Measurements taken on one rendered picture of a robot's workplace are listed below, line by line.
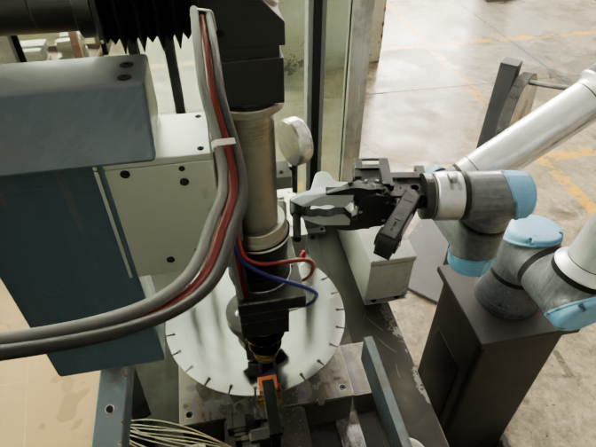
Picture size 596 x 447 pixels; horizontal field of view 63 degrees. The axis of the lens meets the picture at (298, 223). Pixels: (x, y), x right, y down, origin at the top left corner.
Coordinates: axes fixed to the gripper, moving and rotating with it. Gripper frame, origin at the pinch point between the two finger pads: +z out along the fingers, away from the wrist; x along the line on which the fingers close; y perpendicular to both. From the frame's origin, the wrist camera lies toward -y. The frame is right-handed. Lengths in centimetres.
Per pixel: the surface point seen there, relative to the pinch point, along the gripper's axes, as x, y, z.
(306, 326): -25.4, -6.0, -1.3
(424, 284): -130, 70, -60
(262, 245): 13.1, -16.8, 4.8
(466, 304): -48, 11, -41
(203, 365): -24.4, -13.3, 16.5
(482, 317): -48, 7, -44
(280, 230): 13.6, -15.2, 2.8
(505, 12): -183, 425, -226
